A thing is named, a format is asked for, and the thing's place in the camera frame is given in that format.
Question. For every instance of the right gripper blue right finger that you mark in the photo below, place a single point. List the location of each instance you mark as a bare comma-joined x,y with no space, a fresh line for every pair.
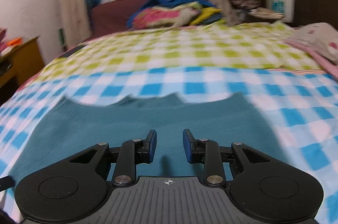
190,145

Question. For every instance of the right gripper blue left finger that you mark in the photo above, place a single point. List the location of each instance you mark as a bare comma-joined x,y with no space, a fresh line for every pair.
149,145

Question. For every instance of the teal fleece sweater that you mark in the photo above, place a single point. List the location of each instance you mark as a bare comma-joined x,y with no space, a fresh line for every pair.
70,127

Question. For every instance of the checkered blue green bedsheet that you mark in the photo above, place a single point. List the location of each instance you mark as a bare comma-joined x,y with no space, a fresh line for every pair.
205,63

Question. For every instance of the wooden side cabinet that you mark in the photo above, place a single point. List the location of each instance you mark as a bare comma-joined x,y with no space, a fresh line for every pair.
24,62

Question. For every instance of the pink floral quilt pile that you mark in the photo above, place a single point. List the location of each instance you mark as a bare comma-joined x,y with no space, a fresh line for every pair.
159,17

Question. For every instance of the blue cloth on bed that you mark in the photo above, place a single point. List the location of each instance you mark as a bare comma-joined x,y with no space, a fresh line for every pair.
166,4

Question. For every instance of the maroon headboard sofa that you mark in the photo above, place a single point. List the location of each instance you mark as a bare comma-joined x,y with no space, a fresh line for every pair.
112,17

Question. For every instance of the pink floral bag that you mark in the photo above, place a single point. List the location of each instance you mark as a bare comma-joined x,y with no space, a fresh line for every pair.
2,39

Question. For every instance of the green bottle by curtain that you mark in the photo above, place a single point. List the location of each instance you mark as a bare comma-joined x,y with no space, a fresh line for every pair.
62,40

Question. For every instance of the orange item on cabinet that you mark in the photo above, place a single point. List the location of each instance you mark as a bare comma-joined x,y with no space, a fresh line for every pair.
15,42

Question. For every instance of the grey pink dotted pillow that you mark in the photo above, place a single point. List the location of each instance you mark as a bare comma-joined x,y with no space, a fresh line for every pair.
319,40

